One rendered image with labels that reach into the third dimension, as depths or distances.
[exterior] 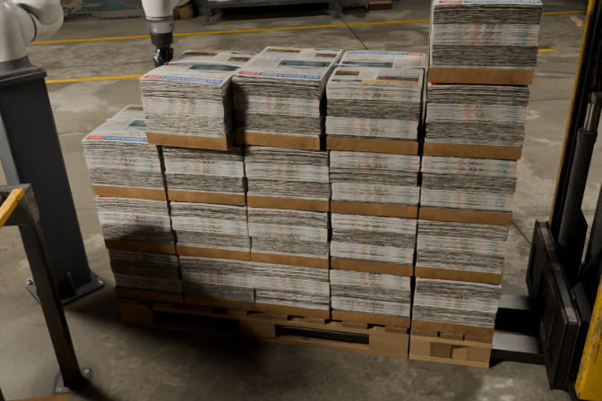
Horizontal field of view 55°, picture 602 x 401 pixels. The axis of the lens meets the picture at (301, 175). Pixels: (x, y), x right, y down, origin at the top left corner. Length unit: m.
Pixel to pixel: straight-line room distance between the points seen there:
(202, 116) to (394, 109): 0.60
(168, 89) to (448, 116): 0.86
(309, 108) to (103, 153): 0.76
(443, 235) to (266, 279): 0.66
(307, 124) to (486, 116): 0.54
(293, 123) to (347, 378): 0.95
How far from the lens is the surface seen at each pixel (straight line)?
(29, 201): 1.95
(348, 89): 1.78
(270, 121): 1.87
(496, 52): 1.74
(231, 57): 2.09
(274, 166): 1.93
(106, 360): 2.44
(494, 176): 1.88
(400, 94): 1.76
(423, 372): 2.27
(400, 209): 1.93
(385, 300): 2.14
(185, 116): 1.91
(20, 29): 2.41
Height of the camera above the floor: 1.59
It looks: 27 degrees down
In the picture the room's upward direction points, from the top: 2 degrees counter-clockwise
